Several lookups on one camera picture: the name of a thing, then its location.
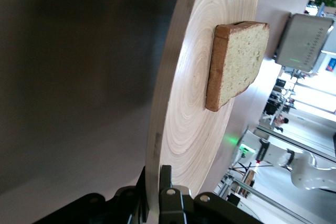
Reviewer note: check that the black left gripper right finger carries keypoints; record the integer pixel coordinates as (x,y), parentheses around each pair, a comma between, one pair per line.
(173,205)

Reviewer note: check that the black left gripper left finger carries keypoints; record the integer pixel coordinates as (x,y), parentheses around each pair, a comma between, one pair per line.
(131,203)

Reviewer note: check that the round wooden plate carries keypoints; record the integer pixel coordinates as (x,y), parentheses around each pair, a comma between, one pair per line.
(189,90)

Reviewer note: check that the brown bread slice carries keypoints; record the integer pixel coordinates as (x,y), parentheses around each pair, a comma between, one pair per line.
(241,61)

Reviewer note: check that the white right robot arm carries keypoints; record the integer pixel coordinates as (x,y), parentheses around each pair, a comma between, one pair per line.
(302,171)

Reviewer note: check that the silver two-slot toaster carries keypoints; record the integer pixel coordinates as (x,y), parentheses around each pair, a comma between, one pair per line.
(299,40)

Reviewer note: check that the distant person with dark hair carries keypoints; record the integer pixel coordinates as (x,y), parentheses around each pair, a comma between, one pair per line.
(282,123)

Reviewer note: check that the aluminium extrusion frame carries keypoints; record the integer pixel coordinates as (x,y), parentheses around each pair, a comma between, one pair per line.
(262,200)

